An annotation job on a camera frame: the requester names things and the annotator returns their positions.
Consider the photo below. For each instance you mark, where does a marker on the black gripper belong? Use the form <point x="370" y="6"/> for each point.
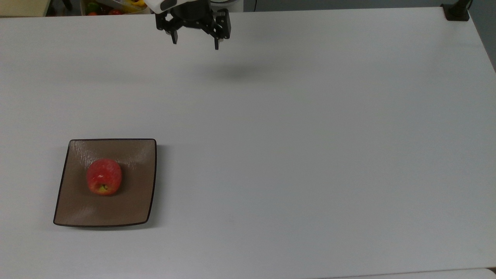
<point x="192" y="13"/>

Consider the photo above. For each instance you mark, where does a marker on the red apple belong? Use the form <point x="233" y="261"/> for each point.
<point x="104" y="175"/>

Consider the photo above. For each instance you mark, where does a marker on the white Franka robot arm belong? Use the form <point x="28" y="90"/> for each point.
<point x="155" y="4"/>

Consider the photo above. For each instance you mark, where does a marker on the square brown ceramic plate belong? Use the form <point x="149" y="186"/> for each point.
<point x="130" y="209"/>

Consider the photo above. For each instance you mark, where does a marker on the box of toy fruit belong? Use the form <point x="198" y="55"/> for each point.
<point x="97" y="7"/>

